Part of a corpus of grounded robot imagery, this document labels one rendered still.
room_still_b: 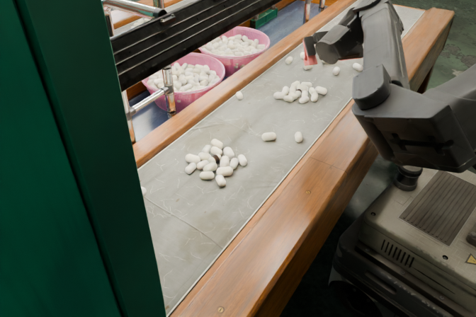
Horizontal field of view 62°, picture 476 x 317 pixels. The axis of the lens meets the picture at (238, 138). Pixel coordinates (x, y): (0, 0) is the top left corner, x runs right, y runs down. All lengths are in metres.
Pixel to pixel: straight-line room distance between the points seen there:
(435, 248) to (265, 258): 0.61
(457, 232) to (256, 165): 0.63
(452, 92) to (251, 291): 0.44
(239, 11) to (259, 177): 0.37
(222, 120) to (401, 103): 0.70
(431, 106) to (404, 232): 0.84
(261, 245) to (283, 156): 0.29
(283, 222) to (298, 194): 0.09
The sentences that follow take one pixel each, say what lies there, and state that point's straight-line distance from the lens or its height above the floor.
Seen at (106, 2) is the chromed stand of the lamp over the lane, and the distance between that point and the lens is 0.83.
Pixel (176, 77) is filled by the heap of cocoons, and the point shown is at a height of 0.74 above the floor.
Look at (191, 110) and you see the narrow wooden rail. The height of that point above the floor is 0.76.
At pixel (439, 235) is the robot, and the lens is 1.27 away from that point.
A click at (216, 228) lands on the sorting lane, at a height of 0.74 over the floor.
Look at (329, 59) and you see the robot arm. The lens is 0.86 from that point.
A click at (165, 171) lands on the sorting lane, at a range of 0.94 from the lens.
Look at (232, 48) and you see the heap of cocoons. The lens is 1.50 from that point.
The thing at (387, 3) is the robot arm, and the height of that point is 1.12.
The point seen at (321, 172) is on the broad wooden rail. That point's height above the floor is 0.76.
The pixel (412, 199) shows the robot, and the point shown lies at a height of 0.48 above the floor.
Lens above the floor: 1.37
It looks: 38 degrees down
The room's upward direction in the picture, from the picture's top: straight up
